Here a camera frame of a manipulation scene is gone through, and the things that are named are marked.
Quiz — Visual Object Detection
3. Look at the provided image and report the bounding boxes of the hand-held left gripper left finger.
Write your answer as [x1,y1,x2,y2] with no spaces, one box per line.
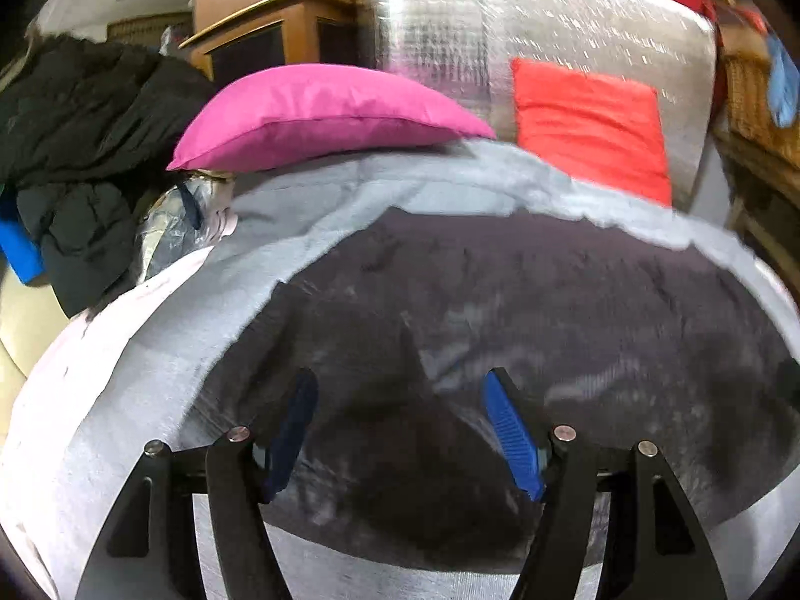
[75,367,321,600]

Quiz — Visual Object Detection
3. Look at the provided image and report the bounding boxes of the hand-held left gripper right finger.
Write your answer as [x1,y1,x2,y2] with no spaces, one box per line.
[480,367,729,600]

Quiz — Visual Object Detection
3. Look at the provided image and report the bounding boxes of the dark grey garment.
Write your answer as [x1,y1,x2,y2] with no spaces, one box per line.
[180,205,800,560]

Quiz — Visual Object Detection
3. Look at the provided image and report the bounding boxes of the grey blanket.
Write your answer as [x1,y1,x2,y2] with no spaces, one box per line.
[15,137,800,600]

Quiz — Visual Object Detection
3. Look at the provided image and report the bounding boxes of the clear plastic bag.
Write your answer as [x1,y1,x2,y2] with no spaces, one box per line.
[133,167,240,284]

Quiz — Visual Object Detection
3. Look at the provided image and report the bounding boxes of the pale pink bed sheet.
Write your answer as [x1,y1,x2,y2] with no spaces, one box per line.
[0,246,217,600]

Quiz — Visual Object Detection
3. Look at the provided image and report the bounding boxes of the beige cushion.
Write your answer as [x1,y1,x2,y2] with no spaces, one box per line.
[0,271,79,448]

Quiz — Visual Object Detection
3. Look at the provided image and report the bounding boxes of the pink pillow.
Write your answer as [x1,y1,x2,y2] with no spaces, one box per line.
[166,63,499,174]

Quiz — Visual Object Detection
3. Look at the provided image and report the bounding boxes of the red pillow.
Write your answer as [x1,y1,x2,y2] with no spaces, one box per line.
[510,57,676,209]

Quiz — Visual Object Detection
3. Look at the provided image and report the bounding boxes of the black padded jacket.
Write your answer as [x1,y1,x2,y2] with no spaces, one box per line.
[0,33,219,321]

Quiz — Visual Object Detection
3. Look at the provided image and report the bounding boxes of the wicker basket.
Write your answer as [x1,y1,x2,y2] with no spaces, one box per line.
[712,50,800,154]

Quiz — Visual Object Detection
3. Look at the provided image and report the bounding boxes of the wooden cabinet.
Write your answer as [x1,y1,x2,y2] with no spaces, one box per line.
[178,0,379,87]

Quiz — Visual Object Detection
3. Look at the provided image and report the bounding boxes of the silver foil mat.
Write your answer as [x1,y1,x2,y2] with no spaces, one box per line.
[355,0,719,215]

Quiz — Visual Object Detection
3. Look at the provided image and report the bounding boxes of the light blue cloth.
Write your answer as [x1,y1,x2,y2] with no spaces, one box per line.
[763,32,800,130]

